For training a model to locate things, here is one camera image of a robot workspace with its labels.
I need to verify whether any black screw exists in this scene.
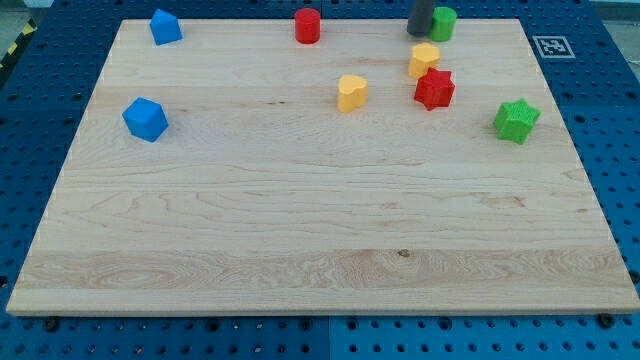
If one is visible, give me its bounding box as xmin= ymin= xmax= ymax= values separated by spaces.
xmin=596 ymin=313 xmax=616 ymax=329
xmin=42 ymin=317 xmax=60 ymax=333

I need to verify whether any red star block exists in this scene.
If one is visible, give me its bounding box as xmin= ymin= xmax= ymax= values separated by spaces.
xmin=414 ymin=68 xmax=455 ymax=111

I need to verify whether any wooden board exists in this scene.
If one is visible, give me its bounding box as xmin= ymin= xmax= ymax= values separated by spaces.
xmin=7 ymin=19 xmax=639 ymax=316

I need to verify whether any blue pentagon block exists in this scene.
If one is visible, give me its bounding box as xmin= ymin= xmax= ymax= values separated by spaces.
xmin=149 ymin=9 xmax=183 ymax=45

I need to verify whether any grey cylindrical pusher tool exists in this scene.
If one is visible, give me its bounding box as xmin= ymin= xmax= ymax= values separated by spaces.
xmin=406 ymin=0 xmax=436 ymax=37

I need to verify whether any green cylinder block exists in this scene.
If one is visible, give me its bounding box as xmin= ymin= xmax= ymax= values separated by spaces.
xmin=429 ymin=6 xmax=458 ymax=42

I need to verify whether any white fiducial marker tag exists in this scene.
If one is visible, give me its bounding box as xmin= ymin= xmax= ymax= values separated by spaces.
xmin=533 ymin=35 xmax=575 ymax=59

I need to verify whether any green star block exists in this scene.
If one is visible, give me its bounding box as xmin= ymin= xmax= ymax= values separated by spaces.
xmin=493 ymin=98 xmax=541 ymax=145

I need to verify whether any blue cube block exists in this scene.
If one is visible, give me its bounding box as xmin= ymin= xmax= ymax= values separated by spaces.
xmin=122 ymin=97 xmax=169 ymax=142

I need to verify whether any red cylinder block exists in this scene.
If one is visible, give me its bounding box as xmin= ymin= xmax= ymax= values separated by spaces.
xmin=294 ymin=8 xmax=321 ymax=44

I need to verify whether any black screw front right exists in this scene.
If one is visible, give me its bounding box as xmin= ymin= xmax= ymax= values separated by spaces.
xmin=596 ymin=313 xmax=616 ymax=329

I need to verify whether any black screw front left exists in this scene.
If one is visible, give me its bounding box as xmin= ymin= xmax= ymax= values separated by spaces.
xmin=42 ymin=317 xmax=60 ymax=333

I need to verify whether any yellow hexagon block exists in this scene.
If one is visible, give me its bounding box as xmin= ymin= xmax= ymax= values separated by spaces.
xmin=408 ymin=43 xmax=440 ymax=79

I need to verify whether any yellow heart block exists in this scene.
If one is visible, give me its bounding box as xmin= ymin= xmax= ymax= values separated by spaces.
xmin=337 ymin=74 xmax=368 ymax=113

